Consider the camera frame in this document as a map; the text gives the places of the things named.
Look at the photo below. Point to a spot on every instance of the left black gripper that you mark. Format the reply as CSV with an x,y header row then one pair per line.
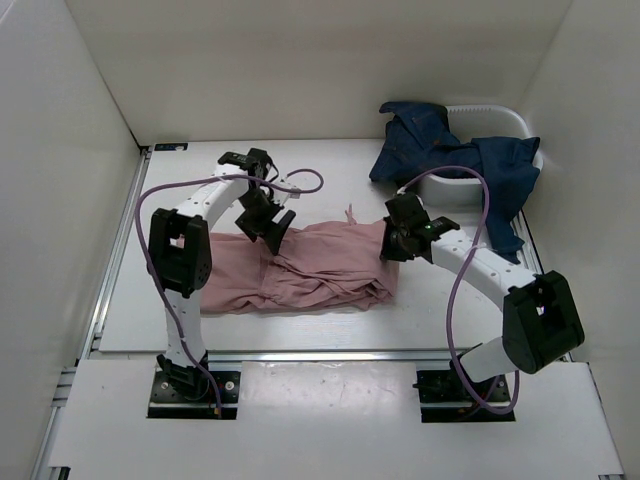
x,y
259,228

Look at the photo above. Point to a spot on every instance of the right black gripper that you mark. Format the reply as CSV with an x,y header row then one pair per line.
x,y
387,252

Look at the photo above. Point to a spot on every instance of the pink trousers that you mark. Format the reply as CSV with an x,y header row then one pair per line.
x,y
327,264

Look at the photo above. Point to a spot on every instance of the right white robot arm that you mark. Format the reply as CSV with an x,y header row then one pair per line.
x,y
501,281

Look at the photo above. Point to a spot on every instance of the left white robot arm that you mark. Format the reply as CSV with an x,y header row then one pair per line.
x,y
180,262

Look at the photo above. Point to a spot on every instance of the dark blue jeans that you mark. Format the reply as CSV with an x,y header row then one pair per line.
x,y
418,139

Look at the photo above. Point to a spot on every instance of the white plastic basket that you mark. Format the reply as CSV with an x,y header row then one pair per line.
x,y
495,141

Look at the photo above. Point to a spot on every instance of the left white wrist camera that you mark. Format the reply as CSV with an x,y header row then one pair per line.
x,y
284,191

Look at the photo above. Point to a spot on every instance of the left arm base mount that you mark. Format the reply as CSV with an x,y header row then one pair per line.
x,y
225,392

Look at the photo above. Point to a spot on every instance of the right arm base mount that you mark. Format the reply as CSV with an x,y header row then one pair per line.
x,y
443,399

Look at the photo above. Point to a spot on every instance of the aluminium left rail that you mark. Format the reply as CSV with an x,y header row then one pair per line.
x,y
107,285

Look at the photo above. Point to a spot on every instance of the aluminium front rail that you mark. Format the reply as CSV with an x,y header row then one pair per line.
x,y
233,360

